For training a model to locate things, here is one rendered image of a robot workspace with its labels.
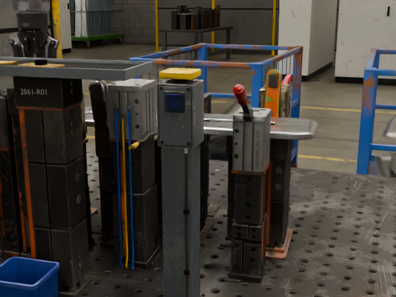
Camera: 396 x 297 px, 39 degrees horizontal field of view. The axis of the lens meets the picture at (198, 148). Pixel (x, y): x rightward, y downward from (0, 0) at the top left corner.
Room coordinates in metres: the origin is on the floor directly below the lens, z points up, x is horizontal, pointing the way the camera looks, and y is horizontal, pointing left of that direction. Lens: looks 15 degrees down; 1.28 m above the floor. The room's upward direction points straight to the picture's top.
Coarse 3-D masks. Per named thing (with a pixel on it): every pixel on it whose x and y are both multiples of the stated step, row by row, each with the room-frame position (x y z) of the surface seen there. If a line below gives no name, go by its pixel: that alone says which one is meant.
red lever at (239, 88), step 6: (240, 84) 0.97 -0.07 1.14; (234, 90) 0.97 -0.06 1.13; (240, 90) 0.96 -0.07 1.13; (240, 96) 0.97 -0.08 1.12; (246, 96) 0.99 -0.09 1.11; (240, 102) 0.99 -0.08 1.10; (246, 102) 1.00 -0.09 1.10; (246, 108) 1.03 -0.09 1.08; (246, 114) 1.05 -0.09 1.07; (252, 114) 1.06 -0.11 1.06; (246, 120) 1.06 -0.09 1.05; (252, 120) 1.06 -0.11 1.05
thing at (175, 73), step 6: (162, 72) 0.95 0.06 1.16; (168, 72) 0.95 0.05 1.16; (174, 72) 0.95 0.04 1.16; (180, 72) 0.94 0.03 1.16; (186, 72) 0.94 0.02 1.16; (192, 72) 0.94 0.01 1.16; (198, 72) 0.97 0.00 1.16; (162, 78) 0.95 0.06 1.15; (168, 78) 0.95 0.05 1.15; (174, 78) 0.95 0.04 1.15; (180, 78) 0.94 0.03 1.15; (186, 78) 0.94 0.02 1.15; (192, 78) 0.94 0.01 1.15
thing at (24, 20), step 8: (16, 16) 1.41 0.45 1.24; (24, 16) 1.39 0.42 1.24; (32, 16) 1.39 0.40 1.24; (40, 16) 1.40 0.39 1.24; (24, 24) 1.39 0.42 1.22; (32, 24) 1.39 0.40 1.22; (40, 24) 1.40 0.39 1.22; (24, 32) 1.42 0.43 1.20; (32, 32) 1.42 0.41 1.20; (40, 32) 1.41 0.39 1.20; (48, 32) 1.42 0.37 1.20; (40, 40) 1.41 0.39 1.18; (32, 48) 1.42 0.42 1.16; (40, 48) 1.41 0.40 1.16
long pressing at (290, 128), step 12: (216, 120) 1.32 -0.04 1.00; (228, 120) 1.31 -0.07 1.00; (276, 120) 1.30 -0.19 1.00; (288, 120) 1.30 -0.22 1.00; (300, 120) 1.30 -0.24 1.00; (312, 120) 1.32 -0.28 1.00; (204, 132) 1.21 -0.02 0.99; (216, 132) 1.20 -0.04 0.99; (228, 132) 1.20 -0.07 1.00; (276, 132) 1.17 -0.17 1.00; (288, 132) 1.17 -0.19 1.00; (300, 132) 1.16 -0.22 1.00; (312, 132) 1.19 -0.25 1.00
